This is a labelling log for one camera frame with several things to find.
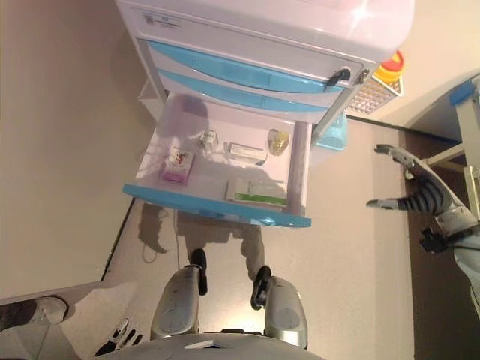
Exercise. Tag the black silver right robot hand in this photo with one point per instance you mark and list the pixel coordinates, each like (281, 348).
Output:
(431, 195)

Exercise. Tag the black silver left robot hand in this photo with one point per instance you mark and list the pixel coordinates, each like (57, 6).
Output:
(120, 339)

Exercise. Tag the deep blue white cart drawer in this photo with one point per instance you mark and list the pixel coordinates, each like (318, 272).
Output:
(210, 208)

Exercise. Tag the grey packet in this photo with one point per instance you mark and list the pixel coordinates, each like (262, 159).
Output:
(245, 153)

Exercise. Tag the yellow medicine bottle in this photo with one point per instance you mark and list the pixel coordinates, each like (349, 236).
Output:
(278, 142)

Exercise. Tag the green white medicine box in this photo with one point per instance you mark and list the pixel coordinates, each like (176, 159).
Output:
(258, 195)

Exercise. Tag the pink medicine box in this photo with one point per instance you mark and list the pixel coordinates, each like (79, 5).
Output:
(178, 165)

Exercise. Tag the small white medicine box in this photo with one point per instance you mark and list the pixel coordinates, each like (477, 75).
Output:
(209, 139)

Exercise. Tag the shallow blue white cart drawer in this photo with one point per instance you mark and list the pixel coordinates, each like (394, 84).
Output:
(210, 62)
(225, 93)

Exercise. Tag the silver left robot leg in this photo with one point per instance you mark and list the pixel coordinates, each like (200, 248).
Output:
(176, 303)

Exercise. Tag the silver robot leg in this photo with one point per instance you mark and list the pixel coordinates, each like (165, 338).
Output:
(176, 303)
(285, 315)

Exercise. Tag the grey white person shoe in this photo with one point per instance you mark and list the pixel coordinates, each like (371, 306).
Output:
(52, 309)

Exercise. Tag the brown trousered person leg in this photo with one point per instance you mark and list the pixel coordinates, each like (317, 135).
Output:
(18, 311)

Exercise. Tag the grey robot torso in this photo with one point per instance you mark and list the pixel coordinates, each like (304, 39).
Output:
(225, 352)

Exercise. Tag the blue bed corner pad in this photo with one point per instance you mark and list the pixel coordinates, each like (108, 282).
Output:
(462, 93)

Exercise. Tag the light blue waste bin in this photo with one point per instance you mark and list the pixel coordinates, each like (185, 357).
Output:
(332, 135)

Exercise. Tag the yellow sharps container red lid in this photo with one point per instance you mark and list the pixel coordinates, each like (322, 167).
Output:
(390, 69)

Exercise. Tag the metal cart latch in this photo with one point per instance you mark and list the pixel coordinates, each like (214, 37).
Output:
(363, 77)

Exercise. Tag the black cart key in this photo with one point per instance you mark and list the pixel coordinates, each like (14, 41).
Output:
(333, 77)

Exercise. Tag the silver right robot leg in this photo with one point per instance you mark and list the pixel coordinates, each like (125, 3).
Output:
(285, 315)

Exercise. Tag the white blue medical cart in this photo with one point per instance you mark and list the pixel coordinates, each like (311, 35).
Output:
(262, 22)

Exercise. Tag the white side bin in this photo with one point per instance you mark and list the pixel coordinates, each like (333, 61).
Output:
(150, 97)

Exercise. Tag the white hospital bed frame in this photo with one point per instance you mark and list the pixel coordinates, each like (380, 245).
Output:
(471, 187)

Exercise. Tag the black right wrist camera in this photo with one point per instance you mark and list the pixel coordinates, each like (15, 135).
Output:
(433, 240)

